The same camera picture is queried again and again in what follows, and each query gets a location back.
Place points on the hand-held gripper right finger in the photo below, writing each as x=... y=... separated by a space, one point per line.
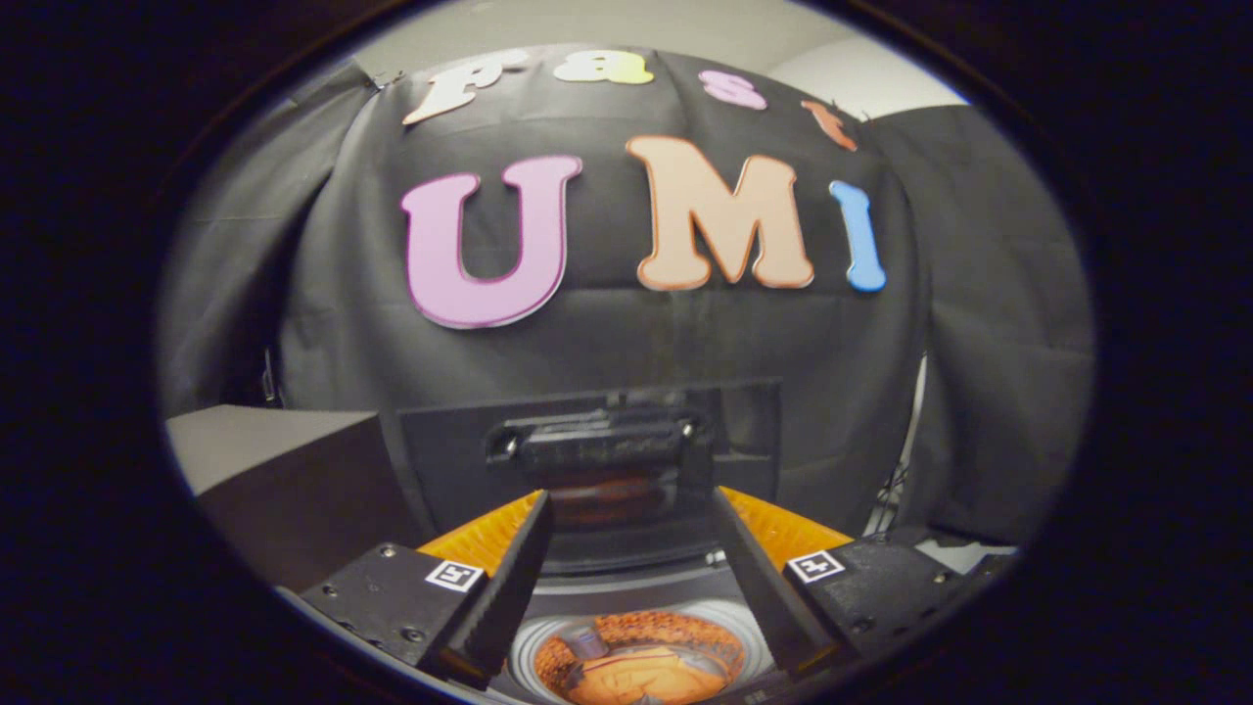
x=759 y=587

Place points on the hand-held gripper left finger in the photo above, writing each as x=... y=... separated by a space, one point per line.
x=509 y=587

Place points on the orange garment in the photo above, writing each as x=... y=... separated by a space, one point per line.
x=646 y=671

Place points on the black stand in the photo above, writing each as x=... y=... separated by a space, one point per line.
x=905 y=460

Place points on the white and black cabinet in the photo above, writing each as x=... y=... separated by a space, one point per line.
x=294 y=480

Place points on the black backdrop cloth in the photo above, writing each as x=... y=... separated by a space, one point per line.
x=607 y=343

